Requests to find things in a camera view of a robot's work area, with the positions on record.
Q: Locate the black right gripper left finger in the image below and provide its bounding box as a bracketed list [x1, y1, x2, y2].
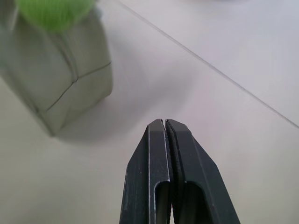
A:
[119, 119, 173, 224]

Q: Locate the pale green quilted pouch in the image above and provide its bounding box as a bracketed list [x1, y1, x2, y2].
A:
[0, 4, 113, 136]

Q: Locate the green plush keychain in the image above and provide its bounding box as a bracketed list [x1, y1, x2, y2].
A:
[16, 0, 100, 31]

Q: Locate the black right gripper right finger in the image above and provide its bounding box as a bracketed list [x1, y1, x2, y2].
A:
[164, 119, 242, 224]

